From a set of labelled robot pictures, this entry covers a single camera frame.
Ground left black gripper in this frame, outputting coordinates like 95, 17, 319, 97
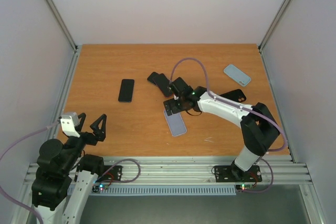
62, 113, 108, 173

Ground lavender phone case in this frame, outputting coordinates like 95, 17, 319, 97
164, 110, 187, 137

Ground black phone pink edge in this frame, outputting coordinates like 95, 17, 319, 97
153, 73, 172, 97

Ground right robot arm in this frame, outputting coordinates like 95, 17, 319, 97
164, 77, 280, 182

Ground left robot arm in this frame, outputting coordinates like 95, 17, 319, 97
31, 112, 107, 223

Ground black phone under stack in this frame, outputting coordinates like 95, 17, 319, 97
147, 71, 159, 86

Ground black phone far left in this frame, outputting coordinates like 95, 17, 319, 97
118, 79, 135, 103

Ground black phone case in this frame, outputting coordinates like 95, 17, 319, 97
220, 89, 247, 103

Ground light blue phone case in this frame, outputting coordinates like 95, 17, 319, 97
223, 64, 251, 87

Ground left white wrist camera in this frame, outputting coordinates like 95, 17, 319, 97
60, 112, 80, 137

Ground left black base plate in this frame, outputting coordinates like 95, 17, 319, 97
101, 165, 123, 183

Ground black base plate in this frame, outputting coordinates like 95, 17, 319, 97
211, 165, 262, 183
101, 165, 123, 183

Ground grey slotted cable duct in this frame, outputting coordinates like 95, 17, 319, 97
90, 185, 236, 197

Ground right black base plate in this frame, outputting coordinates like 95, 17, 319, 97
211, 165, 262, 183

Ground aluminium front frame rails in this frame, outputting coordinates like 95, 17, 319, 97
24, 155, 312, 185

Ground left aluminium corner post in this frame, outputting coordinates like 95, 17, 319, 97
45, 0, 78, 52

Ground aluminium corner post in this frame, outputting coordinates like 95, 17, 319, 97
45, 0, 78, 52
258, 0, 292, 54

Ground right aluminium corner post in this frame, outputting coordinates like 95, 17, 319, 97
258, 0, 292, 54

